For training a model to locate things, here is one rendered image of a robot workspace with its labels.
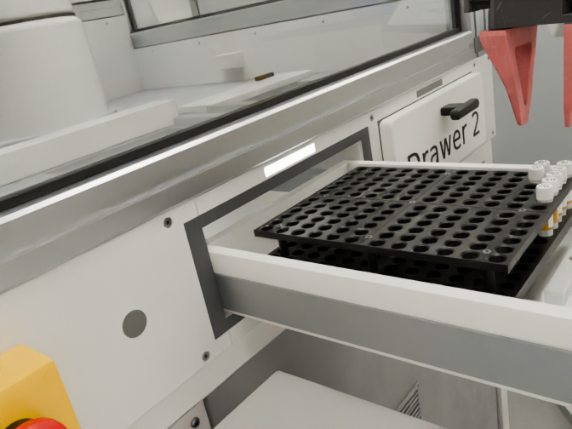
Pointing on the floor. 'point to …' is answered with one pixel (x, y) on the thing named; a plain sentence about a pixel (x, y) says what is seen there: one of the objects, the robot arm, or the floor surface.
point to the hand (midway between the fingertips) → (546, 113)
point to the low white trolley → (312, 408)
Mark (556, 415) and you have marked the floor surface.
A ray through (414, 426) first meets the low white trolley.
